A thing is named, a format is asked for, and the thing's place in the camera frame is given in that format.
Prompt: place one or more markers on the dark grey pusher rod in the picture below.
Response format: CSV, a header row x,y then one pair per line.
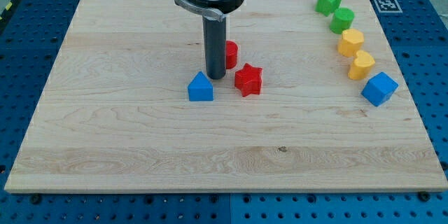
x,y
215,47

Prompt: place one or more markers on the red star block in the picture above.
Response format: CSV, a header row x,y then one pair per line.
x,y
249,80

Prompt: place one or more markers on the green star block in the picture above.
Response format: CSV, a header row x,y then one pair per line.
x,y
326,7

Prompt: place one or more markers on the blue cube block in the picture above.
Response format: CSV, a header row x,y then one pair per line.
x,y
379,89

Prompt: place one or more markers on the red cylinder block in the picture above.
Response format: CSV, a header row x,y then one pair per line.
x,y
231,54

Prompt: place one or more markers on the blue pentagon house block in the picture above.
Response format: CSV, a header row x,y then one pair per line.
x,y
200,89

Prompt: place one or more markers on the green cylinder block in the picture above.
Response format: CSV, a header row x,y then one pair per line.
x,y
341,20

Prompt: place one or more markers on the light wooden board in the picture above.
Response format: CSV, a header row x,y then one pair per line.
x,y
115,117

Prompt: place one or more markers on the yellow hexagon block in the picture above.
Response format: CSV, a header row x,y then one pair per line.
x,y
350,42

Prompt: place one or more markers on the yellow heart block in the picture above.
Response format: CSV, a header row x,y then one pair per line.
x,y
361,65

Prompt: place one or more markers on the white fiducial marker tag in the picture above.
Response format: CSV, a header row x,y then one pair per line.
x,y
388,6

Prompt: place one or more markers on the yellow black hazard tape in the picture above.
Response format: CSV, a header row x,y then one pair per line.
x,y
9,9

